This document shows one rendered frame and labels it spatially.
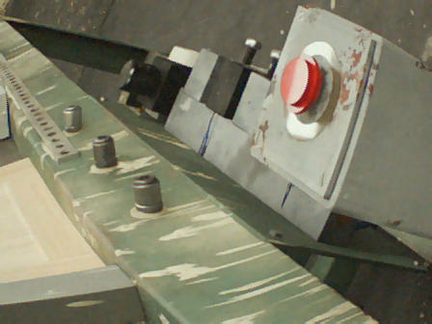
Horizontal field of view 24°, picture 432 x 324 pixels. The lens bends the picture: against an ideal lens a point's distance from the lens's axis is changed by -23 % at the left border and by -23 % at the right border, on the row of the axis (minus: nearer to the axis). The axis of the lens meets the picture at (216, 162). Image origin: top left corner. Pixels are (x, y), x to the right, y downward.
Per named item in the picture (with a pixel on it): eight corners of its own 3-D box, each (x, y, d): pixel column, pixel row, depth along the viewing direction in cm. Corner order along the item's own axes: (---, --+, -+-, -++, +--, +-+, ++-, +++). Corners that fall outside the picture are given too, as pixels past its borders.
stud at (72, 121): (85, 129, 128) (83, 105, 127) (67, 136, 128) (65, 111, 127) (80, 124, 131) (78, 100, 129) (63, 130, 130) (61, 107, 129)
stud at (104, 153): (121, 166, 116) (117, 137, 115) (98, 173, 115) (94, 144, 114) (113, 159, 118) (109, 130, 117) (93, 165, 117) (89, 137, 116)
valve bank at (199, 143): (471, 158, 105) (325, 77, 94) (428, 275, 107) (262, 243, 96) (293, 48, 149) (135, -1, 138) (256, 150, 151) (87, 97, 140)
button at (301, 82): (342, 72, 70) (317, 60, 69) (325, 129, 71) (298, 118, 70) (314, 57, 74) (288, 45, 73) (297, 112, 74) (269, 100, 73)
